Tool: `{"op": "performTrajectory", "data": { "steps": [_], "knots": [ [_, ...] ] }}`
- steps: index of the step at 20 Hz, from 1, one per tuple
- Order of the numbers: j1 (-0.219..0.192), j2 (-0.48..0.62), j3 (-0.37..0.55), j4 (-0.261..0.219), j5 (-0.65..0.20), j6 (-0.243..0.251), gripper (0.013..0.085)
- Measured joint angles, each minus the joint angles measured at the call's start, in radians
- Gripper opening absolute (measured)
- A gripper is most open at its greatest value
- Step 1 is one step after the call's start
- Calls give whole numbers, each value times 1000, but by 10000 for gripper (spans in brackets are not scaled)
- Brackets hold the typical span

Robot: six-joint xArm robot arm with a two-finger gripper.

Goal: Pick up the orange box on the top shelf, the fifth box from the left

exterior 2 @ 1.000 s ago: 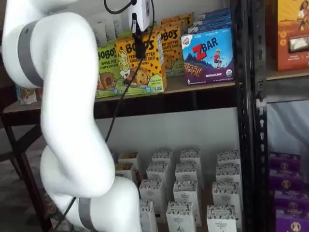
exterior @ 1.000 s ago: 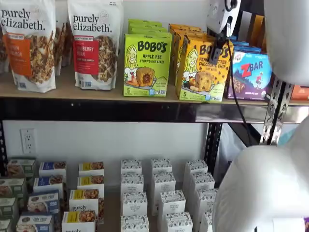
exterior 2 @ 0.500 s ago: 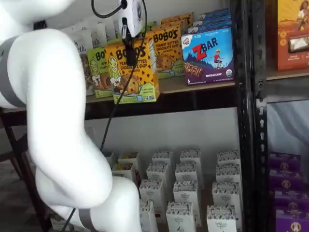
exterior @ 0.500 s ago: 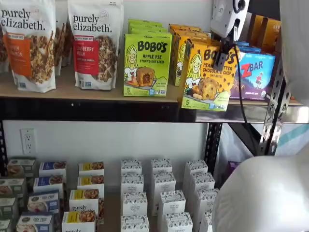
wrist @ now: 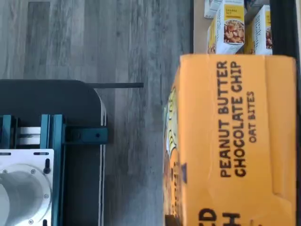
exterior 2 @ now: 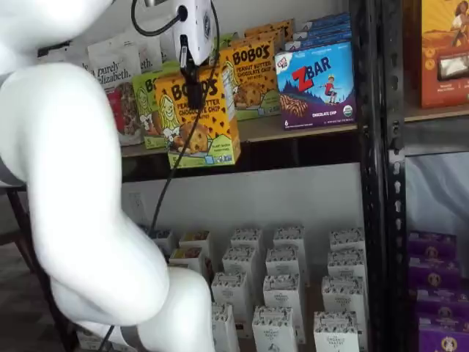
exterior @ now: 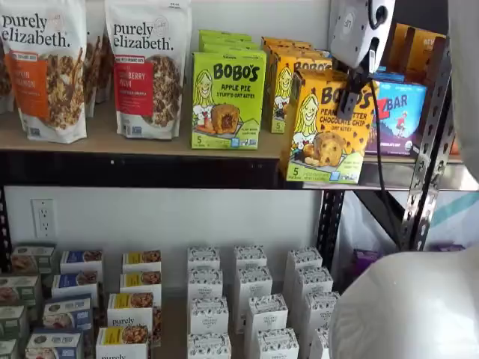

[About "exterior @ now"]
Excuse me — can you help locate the silver perforated shelf post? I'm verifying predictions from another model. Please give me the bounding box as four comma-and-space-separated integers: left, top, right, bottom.
401, 34, 456, 252

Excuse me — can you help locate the black shelf beam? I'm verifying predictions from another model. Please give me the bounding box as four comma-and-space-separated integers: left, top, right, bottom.
0, 148, 325, 190

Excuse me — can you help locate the black cable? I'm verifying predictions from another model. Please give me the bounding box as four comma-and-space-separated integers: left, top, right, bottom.
367, 3, 406, 252

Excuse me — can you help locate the white granola bag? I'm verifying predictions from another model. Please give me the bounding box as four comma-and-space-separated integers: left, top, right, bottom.
0, 37, 16, 115
83, 28, 114, 119

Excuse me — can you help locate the blue label oatmeal box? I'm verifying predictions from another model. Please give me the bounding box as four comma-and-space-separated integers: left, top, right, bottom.
42, 294, 94, 332
24, 328, 85, 359
51, 271, 100, 300
59, 249, 105, 276

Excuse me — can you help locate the orange label granola bag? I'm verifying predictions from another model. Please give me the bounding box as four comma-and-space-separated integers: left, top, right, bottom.
0, 0, 89, 145

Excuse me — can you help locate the orange Bobo's peanut butter box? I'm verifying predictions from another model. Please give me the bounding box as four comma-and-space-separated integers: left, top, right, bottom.
260, 36, 312, 48
270, 49, 334, 134
286, 69, 379, 185
263, 42, 323, 132

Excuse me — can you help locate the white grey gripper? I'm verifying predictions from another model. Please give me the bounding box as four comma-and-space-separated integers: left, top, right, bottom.
328, 0, 396, 116

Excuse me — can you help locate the blue Zbar box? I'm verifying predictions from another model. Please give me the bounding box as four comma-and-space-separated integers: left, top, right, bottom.
364, 79, 428, 156
373, 66, 407, 84

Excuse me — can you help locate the orange brown snack box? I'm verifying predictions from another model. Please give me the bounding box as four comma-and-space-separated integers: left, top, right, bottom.
386, 22, 448, 82

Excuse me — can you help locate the white patterned box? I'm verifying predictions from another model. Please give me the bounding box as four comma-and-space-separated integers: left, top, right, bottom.
255, 328, 300, 359
186, 245, 222, 272
286, 247, 324, 274
186, 268, 225, 300
234, 245, 269, 270
309, 327, 334, 359
236, 265, 274, 326
293, 266, 335, 296
186, 332, 232, 359
244, 294, 290, 334
302, 290, 341, 332
189, 296, 230, 336

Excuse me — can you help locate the white wall outlet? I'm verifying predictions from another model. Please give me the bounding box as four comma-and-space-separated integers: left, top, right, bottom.
30, 198, 57, 239

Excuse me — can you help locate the purple box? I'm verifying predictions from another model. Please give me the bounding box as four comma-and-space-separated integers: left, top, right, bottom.
429, 242, 467, 253
351, 248, 383, 280

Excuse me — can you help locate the green Bobo's apple pie box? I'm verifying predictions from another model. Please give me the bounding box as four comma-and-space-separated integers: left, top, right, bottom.
199, 37, 261, 47
198, 29, 254, 40
201, 43, 263, 55
191, 51, 268, 150

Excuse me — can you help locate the black perforated shelf post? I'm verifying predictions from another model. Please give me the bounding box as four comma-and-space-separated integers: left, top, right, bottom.
320, 188, 347, 272
0, 185, 13, 274

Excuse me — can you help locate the tan wooden shelf board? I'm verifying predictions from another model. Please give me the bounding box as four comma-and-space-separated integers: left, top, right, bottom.
0, 95, 296, 160
85, 254, 263, 359

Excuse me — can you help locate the green label oatmeal box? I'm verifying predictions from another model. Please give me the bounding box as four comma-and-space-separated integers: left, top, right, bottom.
10, 243, 58, 277
0, 304, 30, 342
0, 338, 20, 359
0, 274, 43, 311

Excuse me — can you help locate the grey metal shelf beam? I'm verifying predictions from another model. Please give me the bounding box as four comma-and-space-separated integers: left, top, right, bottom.
314, 160, 479, 193

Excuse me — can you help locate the yellow label granola box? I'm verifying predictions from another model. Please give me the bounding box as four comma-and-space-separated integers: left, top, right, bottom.
95, 326, 162, 359
118, 271, 162, 296
107, 292, 162, 330
122, 250, 162, 276

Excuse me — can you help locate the red label granola bag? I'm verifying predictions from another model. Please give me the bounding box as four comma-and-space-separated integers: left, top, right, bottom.
103, 0, 186, 141

